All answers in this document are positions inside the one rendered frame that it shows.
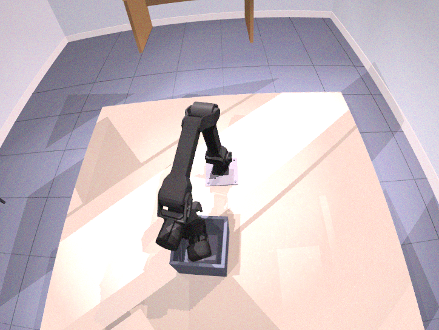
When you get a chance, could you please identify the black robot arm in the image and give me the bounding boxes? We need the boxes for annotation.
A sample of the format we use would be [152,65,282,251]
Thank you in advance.
[155,101,232,251]

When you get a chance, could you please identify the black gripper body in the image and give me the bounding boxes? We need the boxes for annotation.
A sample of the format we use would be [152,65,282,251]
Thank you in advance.
[184,201,212,262]

